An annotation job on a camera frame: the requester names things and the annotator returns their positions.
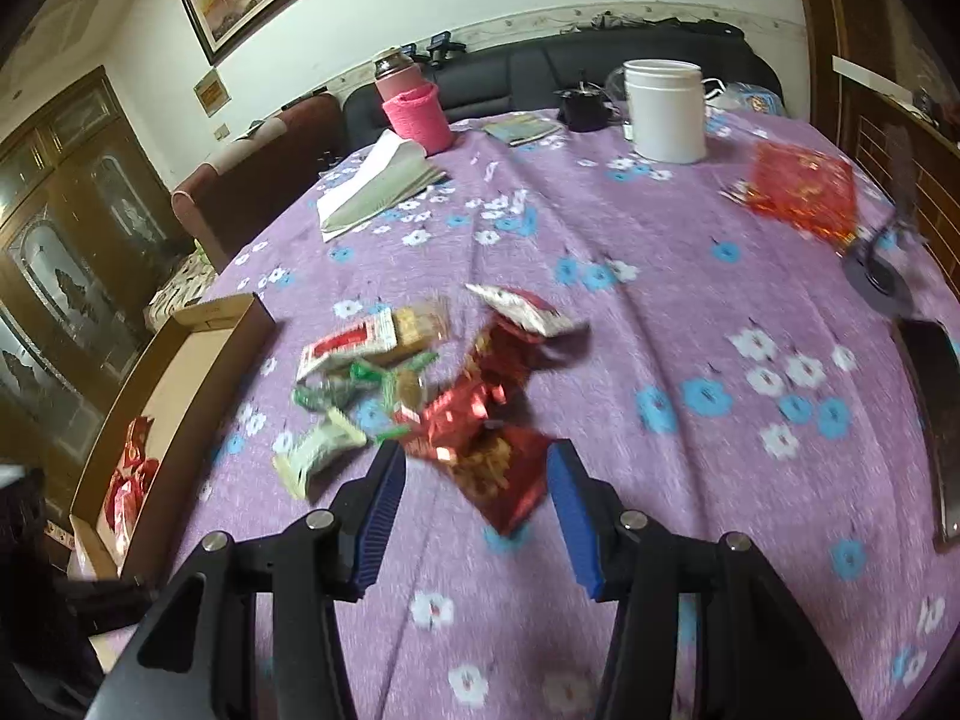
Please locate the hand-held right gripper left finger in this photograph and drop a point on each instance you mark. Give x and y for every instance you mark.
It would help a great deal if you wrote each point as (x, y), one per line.
(379, 510)

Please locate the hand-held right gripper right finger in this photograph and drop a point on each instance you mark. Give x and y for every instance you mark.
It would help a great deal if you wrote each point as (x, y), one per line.
(574, 517)

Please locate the large red snack packet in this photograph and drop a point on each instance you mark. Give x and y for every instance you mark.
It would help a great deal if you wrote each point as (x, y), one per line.
(502, 480)

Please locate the white green snack packet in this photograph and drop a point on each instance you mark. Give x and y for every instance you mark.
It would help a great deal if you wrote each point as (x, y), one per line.
(315, 454)

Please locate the green candy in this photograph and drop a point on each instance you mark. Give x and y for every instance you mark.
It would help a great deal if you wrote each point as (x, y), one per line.
(322, 392)
(382, 371)
(401, 397)

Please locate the red foil snack packet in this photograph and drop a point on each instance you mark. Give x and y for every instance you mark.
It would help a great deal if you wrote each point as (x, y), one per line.
(450, 420)
(127, 487)
(499, 360)

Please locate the red white snack packet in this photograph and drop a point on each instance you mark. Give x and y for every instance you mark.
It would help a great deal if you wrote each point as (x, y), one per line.
(345, 341)

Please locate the tan wafer packet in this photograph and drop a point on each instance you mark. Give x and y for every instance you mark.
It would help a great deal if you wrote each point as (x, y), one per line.
(420, 326)

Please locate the small white red packet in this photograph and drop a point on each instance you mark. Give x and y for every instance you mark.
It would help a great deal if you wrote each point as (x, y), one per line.
(525, 307)

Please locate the brown cardboard box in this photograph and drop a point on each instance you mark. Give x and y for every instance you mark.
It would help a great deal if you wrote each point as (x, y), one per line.
(247, 337)

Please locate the purple floral tablecloth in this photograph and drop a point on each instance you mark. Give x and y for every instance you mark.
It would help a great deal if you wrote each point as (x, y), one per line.
(637, 330)

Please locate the floral seat cover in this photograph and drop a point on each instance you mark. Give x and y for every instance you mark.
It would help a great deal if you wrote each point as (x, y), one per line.
(180, 289)

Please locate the white paper sheet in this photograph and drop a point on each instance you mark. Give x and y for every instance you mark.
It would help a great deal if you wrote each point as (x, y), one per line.
(352, 180)

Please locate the brown armchair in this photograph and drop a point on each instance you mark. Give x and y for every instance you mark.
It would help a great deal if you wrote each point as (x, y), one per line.
(247, 187)

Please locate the black smartphone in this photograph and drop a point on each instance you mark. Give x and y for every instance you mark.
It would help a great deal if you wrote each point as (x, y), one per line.
(937, 427)

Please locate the black phone stand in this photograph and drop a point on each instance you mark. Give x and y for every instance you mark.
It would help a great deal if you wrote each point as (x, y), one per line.
(874, 277)

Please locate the small printed leaflet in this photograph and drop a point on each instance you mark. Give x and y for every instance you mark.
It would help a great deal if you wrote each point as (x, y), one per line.
(521, 129)

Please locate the thermos with pink sleeve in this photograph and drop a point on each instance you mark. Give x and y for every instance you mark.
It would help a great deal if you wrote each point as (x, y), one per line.
(412, 112)

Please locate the red plastic bag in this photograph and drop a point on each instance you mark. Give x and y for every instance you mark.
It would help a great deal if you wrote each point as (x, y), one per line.
(802, 184)

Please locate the small black cup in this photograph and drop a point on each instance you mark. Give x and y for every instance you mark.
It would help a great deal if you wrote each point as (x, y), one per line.
(585, 111)

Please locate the white plastic jar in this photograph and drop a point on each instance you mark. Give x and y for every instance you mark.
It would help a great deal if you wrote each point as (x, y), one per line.
(664, 120)

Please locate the clear plastic cup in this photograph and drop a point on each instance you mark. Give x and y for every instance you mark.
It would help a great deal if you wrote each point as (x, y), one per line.
(615, 86)

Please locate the black leather sofa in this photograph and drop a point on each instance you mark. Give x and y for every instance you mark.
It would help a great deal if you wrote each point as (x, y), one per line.
(510, 82)

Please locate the wooden glass door cabinet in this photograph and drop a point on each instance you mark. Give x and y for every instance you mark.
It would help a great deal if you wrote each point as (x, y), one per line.
(67, 187)

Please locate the blue patterned packet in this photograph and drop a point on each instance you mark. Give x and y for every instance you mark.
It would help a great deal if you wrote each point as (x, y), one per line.
(757, 99)

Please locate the black blue device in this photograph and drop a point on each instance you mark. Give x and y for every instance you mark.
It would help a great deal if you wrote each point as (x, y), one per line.
(444, 49)

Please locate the wooden side cabinet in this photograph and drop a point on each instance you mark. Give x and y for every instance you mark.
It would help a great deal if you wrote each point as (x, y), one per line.
(922, 187)

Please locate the yellow wall plaque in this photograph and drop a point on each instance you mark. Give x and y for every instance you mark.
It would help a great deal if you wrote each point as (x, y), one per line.
(211, 94)

